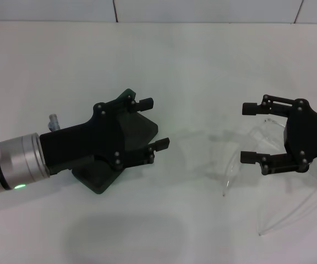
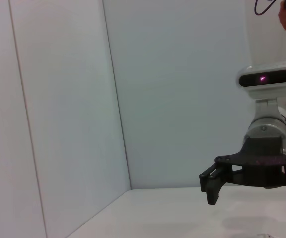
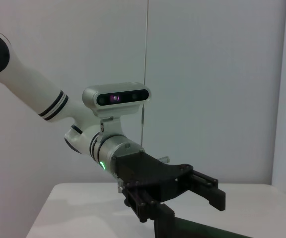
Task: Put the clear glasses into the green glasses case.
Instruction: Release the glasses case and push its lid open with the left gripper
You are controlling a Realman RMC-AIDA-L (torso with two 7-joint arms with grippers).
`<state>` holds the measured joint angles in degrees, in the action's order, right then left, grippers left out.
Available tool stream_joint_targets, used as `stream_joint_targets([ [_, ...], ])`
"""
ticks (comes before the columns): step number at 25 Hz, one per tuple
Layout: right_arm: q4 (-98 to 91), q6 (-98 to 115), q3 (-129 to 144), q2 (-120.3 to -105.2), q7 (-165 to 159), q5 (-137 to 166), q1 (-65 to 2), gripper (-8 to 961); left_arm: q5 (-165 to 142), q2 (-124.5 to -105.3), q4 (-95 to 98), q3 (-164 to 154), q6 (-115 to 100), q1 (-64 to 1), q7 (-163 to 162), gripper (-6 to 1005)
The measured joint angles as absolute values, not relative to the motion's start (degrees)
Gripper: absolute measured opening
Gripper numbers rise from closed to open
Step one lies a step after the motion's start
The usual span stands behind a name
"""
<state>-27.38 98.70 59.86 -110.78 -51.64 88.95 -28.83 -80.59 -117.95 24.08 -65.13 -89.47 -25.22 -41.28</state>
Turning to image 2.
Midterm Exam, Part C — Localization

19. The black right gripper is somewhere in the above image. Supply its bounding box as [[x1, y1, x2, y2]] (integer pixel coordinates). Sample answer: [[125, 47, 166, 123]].
[[199, 136, 286, 212]]

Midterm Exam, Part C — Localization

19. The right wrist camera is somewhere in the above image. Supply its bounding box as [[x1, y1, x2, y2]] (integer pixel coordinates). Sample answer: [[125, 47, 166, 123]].
[[236, 59, 286, 122]]

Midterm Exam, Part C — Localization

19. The thin black hanging cable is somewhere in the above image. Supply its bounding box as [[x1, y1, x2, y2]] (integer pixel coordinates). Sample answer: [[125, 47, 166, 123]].
[[254, 0, 278, 16]]

